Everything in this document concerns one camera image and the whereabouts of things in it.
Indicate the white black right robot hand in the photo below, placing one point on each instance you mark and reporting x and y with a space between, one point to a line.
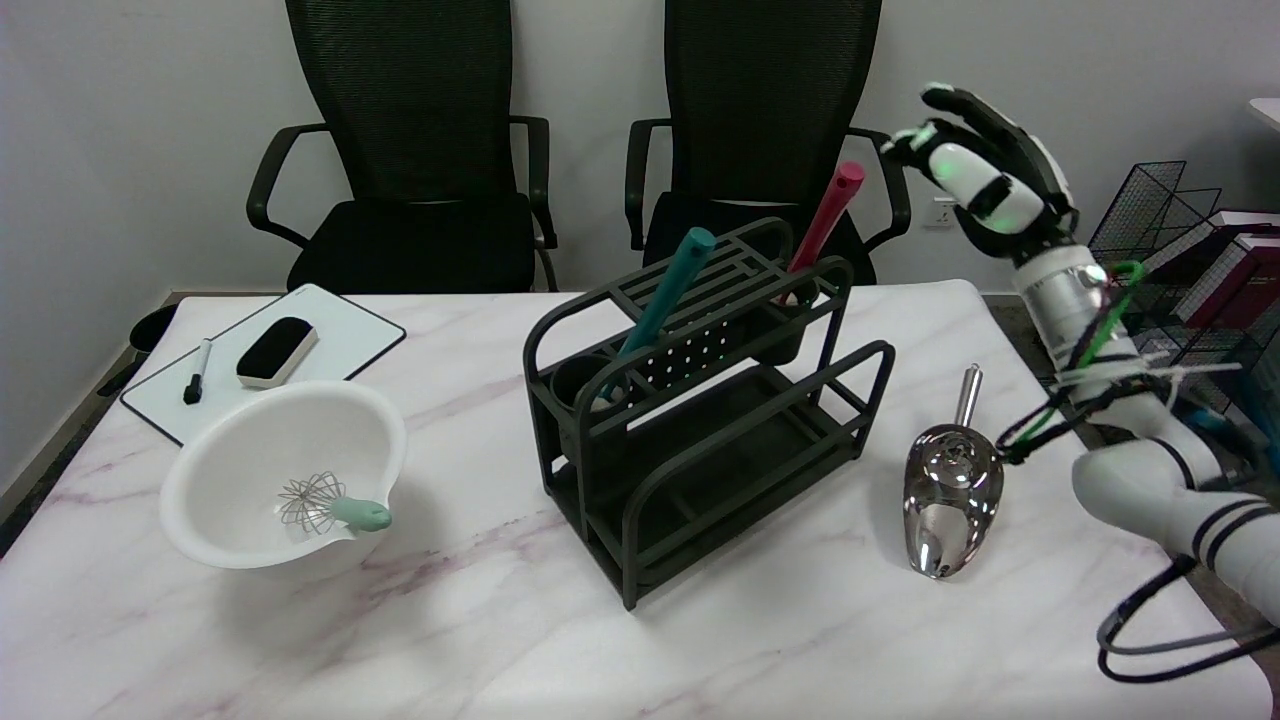
1000 195

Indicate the pink sponge bottle brush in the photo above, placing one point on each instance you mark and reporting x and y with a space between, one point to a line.
825 220

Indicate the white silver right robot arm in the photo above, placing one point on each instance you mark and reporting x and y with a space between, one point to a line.
1140 480

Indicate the dark kitchen storage rack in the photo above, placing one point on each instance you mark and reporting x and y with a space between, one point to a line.
700 470

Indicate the maroon white book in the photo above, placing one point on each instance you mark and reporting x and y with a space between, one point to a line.
1235 275

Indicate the black mesh office chair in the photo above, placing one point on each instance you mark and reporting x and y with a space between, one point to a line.
410 230
750 100

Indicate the shiny metal scoop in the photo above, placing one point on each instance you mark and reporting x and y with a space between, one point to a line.
950 500

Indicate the small whiteboard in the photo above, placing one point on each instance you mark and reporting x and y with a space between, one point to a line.
340 340

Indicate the black white board eraser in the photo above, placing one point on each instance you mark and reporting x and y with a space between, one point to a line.
275 350

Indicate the white plastic mixing bowl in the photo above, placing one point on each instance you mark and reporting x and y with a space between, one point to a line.
240 450

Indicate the black whiteboard marker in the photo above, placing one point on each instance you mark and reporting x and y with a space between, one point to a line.
198 370

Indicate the black floor object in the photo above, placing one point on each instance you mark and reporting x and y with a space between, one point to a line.
150 325

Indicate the white wall outlet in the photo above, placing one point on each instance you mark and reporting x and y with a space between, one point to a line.
940 215

